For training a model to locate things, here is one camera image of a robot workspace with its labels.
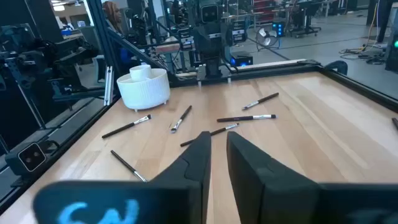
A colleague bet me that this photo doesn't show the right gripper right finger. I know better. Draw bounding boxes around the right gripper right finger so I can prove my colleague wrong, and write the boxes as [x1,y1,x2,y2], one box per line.
[226,131,398,224]

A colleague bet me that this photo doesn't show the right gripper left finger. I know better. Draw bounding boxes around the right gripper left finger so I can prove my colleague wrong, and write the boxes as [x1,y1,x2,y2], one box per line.
[32,131,211,224]

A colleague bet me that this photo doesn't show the black makeup brush silver ferrule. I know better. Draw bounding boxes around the black makeup brush silver ferrule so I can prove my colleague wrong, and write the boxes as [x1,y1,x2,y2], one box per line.
[101,114,153,139]
[216,113,277,123]
[169,105,193,134]
[180,123,240,148]
[241,91,280,111]
[110,149,148,184]

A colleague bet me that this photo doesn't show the black computer tower RGB lights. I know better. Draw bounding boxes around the black computer tower RGB lights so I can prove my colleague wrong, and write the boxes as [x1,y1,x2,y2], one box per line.
[229,51,254,67]

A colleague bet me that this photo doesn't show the round floor fan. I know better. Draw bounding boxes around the round floor fan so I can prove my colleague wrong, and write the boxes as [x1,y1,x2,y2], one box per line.
[255,26,280,52]

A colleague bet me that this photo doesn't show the blue-lit black device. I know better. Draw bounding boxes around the blue-lit black device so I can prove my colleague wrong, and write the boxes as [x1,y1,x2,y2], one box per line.
[271,20,285,38]

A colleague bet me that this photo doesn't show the white round organizer container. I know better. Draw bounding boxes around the white round organizer container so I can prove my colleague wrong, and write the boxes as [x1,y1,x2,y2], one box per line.
[116,64,171,112]

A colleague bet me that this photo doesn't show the black rolling stand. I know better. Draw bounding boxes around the black rolling stand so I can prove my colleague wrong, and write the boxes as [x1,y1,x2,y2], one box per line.
[289,0,323,39]

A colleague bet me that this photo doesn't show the person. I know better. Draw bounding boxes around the person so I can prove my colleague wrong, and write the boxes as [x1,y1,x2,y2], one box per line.
[101,0,124,35]

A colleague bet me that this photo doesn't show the black pillar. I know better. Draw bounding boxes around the black pillar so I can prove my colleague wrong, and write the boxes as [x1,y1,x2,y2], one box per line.
[366,0,393,44]

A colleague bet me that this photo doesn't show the green-lit black device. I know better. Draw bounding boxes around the green-lit black device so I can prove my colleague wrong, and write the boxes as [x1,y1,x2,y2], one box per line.
[384,17,398,73]

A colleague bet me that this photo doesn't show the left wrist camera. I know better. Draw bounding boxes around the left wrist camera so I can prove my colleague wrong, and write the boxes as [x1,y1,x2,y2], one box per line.
[198,2,220,24]

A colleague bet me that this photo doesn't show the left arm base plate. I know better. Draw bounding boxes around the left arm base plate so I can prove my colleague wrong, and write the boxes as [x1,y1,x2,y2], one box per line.
[196,63,233,87]

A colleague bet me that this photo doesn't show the silver aluminium extrusion bracket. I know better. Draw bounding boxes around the silver aluminium extrusion bracket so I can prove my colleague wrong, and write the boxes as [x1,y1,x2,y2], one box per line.
[103,65,115,106]

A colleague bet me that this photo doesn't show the black frame hook clamp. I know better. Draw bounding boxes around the black frame hook clamp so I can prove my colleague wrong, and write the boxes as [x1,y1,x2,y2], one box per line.
[324,60,349,76]

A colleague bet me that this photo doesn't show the black aluminium table frame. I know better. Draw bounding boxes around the black aluminium table frame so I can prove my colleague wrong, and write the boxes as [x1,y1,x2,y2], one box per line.
[0,0,398,215]

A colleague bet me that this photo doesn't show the black table-level camera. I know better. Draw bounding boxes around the black table-level camera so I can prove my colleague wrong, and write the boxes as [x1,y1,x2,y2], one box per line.
[4,141,50,178]

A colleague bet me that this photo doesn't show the floor cable bundle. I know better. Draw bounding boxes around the floor cable bundle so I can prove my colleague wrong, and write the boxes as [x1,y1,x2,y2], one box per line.
[338,42,388,65]

